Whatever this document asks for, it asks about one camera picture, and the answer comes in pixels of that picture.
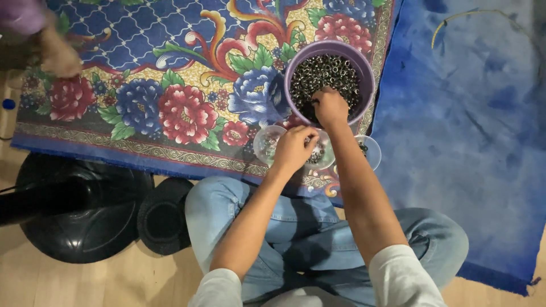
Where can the person's right hand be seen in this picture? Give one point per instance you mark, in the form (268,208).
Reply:
(332,107)

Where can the person's left hand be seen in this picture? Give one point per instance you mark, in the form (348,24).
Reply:
(292,149)

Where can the person's right fingers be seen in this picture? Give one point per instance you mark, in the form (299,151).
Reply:
(318,101)

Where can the person's left fingers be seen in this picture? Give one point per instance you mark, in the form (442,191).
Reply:
(311,135)

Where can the clear plastic bowl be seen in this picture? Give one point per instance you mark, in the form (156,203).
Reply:
(372,151)
(324,153)
(266,145)

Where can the heap of metal eyelets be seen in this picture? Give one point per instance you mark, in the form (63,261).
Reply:
(324,72)

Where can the purple plastic bowl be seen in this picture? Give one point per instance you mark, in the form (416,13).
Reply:
(367,72)

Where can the person's blue jeans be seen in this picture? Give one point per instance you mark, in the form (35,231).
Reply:
(307,238)

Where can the floral patterned carpet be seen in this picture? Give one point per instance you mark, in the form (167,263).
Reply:
(170,85)

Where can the blue fleece blanket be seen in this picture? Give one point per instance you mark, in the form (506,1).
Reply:
(460,149)

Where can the person's white shirt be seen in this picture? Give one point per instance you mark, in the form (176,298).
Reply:
(401,277)

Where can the black round woven cap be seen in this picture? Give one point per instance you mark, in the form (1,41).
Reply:
(164,217)

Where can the black fan base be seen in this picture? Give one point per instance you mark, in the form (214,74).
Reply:
(81,213)

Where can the blue bottle cap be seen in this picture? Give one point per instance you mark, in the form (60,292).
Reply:
(8,104)

